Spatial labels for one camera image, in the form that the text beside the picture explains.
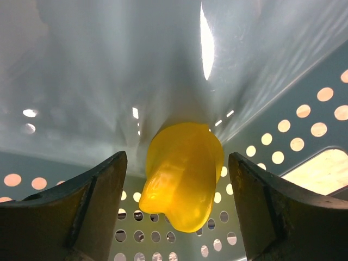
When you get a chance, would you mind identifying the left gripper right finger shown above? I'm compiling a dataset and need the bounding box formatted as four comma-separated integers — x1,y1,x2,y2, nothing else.
228,152,347,260

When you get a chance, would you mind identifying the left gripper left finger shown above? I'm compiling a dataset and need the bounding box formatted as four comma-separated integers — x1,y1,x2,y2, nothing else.
1,151,127,260

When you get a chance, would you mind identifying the yellow pepper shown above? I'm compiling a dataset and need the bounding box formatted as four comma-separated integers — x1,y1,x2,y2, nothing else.
139,122,224,233

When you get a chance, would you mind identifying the light blue plastic basket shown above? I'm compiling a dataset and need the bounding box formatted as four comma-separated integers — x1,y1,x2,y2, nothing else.
1,1,347,260

